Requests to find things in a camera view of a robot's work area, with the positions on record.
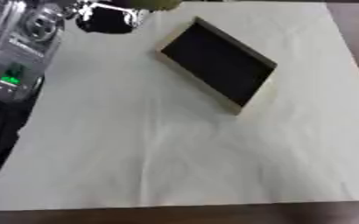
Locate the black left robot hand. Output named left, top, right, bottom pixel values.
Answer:
left=63, top=0, right=154, bottom=35

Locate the olive green round object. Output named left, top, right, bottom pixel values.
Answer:
left=119, top=0, right=185, bottom=12

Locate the tan box with black inside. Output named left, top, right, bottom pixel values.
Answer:
left=153, top=16, right=279, bottom=116

